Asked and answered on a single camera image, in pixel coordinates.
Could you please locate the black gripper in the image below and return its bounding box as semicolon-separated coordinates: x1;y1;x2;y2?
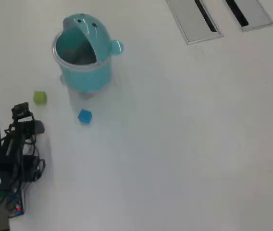
12;115;46;139

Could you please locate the green lego block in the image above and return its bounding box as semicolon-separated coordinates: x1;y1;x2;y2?
33;90;48;105

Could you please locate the blue lego block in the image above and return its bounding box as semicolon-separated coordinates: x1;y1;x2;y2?
77;108;93;125

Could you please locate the teal whale-shaped bin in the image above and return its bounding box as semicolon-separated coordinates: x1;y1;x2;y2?
51;13;124;99

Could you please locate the blue controller circuit board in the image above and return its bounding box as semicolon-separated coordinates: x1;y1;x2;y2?
6;190;25;217

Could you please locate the black robot wire bundle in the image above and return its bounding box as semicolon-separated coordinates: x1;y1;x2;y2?
22;138;46;182

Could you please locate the silver table cable port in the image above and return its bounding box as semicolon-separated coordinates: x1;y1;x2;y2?
165;0;223;46
223;0;273;33

